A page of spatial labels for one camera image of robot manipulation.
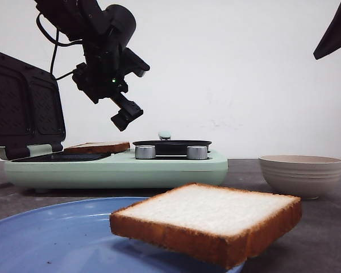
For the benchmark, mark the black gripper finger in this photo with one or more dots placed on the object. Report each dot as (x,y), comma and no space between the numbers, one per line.
(331,40)

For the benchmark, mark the blue plate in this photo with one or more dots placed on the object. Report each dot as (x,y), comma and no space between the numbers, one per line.
(76,237)

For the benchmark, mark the mint green breakfast maker lid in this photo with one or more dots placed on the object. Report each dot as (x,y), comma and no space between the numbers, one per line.
(31,115)

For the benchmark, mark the silver right control knob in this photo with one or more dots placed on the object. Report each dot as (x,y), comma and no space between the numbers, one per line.
(197,152)

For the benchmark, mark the silver control knob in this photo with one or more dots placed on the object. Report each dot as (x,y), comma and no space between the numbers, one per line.
(145,152)
(197,152)

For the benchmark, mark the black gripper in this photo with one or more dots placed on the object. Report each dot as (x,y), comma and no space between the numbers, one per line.
(102,76)

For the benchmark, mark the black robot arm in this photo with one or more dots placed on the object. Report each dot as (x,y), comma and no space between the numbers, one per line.
(104,35)

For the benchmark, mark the beige ribbed bowl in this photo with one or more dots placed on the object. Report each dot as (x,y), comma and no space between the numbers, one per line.
(304,176)

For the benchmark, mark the small black frying pan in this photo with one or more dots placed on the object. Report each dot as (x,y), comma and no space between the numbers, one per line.
(172,146)

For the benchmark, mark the white bread slice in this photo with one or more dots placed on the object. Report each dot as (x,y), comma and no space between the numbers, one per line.
(219,225)
(98,148)

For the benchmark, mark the silver left control knob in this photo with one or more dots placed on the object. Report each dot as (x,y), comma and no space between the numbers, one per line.
(145,152)

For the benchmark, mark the mint green breakfast maker base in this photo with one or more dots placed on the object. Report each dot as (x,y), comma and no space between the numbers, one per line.
(116,171)

